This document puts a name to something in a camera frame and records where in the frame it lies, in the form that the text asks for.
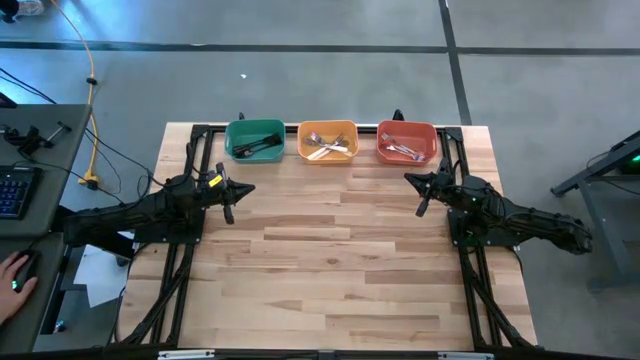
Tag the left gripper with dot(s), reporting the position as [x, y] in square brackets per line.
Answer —
[215, 192]

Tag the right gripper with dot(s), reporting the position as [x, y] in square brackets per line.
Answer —
[450, 187]

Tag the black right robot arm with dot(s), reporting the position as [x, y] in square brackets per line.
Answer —
[540, 225]

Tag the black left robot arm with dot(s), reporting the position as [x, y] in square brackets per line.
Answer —
[125, 215]

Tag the orange plastic bin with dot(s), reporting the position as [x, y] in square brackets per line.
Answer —
[425, 132]

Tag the green plastic bin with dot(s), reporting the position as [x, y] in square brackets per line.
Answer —
[235, 127]

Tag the yellow plastic bin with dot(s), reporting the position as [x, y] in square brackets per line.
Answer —
[350, 131]

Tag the black desk support beam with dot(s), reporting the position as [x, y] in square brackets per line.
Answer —
[110, 245]

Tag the white paper sheet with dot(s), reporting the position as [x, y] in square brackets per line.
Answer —
[100, 280]

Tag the grey desk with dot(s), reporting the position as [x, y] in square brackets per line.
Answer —
[50, 165]

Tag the black device green light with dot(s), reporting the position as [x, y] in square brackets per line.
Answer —
[632, 165]

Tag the black clamp tool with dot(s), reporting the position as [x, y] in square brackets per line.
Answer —
[27, 140]

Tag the black computer mouse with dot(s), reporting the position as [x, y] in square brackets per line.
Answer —
[30, 265]

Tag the black keyboard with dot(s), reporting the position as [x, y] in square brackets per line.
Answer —
[15, 192]

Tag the person's hand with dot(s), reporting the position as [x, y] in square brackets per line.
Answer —
[10, 290]

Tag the person's shoe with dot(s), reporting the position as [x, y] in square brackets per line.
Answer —
[25, 7]

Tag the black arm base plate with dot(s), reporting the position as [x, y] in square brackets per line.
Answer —
[150, 235]
[457, 235]

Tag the silver metal bracket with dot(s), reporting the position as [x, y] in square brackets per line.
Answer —
[465, 356]
[185, 355]

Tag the grey metal desk frame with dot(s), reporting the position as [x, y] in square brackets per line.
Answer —
[600, 220]

